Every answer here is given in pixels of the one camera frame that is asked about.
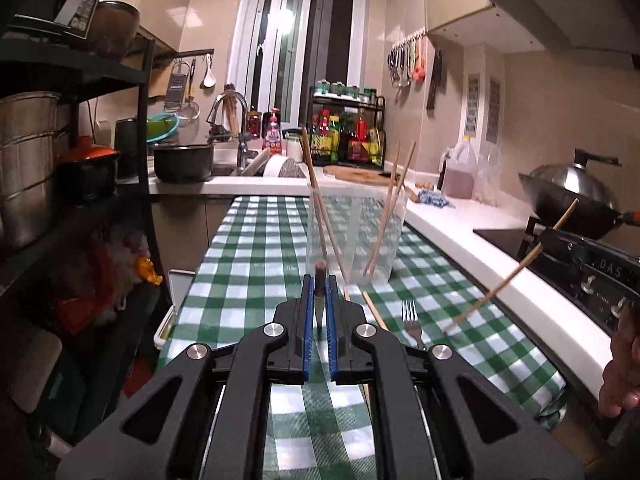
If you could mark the red jar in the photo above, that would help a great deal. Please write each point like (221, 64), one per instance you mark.
(253, 125)

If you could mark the wok with steel lid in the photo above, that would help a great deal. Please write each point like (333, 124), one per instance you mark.
(565, 195)

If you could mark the oil jug with yellow cap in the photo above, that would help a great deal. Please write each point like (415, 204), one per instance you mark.
(460, 175)

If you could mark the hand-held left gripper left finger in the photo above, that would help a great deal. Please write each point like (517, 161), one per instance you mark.
(227, 410)

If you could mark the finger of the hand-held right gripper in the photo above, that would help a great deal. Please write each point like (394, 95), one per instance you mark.
(557, 247)

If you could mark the hanging kitchen utensils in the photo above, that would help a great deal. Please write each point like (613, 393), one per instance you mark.
(405, 60)

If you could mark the clear plastic utensil holder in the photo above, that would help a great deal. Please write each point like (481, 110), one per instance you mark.
(350, 240)

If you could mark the brown bowl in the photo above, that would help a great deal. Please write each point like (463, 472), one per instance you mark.
(114, 27)

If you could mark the green checked tablecloth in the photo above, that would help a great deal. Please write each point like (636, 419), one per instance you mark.
(250, 260)

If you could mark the blue cloth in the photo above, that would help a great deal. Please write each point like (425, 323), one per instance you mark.
(435, 199)

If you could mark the clear plastic jug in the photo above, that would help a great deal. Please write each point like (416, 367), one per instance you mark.
(490, 175)

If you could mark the metal grater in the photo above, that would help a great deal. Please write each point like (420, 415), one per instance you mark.
(176, 87)

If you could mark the steel stockpot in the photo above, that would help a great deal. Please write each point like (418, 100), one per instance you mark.
(25, 170)

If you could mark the green bowl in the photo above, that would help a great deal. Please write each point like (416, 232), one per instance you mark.
(162, 127)

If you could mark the orange lidded pot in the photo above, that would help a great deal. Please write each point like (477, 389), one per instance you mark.
(90, 170)

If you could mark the row of sauce bottles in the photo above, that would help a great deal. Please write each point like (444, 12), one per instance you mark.
(345, 137)

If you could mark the black canister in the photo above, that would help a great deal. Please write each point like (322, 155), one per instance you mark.
(126, 147)

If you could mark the white plastic bin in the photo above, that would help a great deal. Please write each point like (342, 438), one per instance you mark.
(172, 305)

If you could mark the person's right hand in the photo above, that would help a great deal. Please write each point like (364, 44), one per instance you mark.
(622, 375)

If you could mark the row of green capped jars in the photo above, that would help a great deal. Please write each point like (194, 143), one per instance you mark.
(345, 90)

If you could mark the white jar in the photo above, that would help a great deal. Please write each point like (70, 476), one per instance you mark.
(294, 147)

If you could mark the round wooden board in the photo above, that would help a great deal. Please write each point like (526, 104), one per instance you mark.
(355, 174)

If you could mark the metal fork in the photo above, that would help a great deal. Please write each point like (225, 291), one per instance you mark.
(412, 325)

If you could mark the chrome faucet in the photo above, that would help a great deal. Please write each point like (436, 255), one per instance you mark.
(235, 100)

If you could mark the black gas stove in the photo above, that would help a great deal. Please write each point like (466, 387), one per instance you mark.
(505, 240)

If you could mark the black cooking pot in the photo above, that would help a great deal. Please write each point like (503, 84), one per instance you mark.
(182, 162)

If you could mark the wall vent grille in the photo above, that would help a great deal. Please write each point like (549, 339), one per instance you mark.
(473, 102)
(493, 110)

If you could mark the black shelf rack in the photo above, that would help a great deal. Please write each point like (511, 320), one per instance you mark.
(145, 110)

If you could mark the colourful crumpled bags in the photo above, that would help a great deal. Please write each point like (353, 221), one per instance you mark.
(95, 280)

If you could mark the pink dish soap bottle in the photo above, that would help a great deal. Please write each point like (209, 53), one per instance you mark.
(272, 135)

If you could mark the black spice rack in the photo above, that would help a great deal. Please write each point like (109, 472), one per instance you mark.
(382, 125)

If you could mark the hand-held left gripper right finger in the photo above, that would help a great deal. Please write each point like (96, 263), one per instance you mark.
(415, 410)

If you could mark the white ladle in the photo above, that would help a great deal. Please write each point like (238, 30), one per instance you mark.
(208, 77)

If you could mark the white framed window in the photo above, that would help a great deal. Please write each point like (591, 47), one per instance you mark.
(295, 35)

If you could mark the yellow crumpled wrapper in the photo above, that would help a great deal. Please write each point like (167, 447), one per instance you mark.
(149, 271)

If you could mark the hanging cleaver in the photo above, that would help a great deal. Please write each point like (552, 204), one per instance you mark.
(434, 80)

